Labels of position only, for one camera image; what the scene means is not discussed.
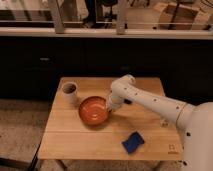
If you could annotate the orange ceramic bowl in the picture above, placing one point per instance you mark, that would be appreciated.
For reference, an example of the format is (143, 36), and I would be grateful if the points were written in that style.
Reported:
(93, 111)

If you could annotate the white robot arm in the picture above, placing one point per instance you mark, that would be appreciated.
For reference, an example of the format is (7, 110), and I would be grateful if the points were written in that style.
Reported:
(195, 120)

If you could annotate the white ceramic cup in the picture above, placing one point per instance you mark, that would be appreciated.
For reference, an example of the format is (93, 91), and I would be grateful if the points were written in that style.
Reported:
(69, 92)

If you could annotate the black striped rectangular object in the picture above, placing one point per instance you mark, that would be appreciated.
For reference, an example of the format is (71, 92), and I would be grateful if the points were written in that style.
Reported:
(126, 101)

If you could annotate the blue sponge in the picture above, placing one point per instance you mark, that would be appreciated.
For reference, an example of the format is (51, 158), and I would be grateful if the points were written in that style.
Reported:
(133, 142)

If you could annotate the wooden folding table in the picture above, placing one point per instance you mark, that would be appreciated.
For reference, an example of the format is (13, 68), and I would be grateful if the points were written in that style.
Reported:
(66, 137)

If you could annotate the small clear object on table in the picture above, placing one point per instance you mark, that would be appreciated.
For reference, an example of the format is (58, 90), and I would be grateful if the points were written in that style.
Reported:
(164, 122)

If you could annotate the dark low cabinet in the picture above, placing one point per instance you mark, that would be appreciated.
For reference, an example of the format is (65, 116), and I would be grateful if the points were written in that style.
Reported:
(31, 67)

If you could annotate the cardboard box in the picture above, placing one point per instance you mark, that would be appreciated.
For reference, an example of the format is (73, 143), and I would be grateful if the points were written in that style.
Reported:
(175, 17)

